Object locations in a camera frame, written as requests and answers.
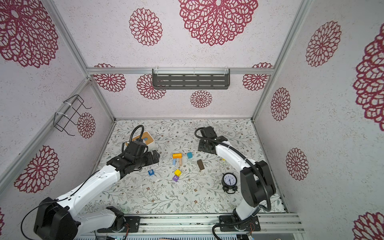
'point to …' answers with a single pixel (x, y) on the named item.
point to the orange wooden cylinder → (177, 155)
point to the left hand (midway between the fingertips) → (153, 159)
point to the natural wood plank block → (180, 161)
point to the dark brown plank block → (200, 164)
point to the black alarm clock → (229, 181)
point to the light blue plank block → (174, 161)
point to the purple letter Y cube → (175, 178)
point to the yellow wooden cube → (177, 172)
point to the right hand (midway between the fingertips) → (202, 144)
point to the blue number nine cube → (151, 172)
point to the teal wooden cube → (190, 155)
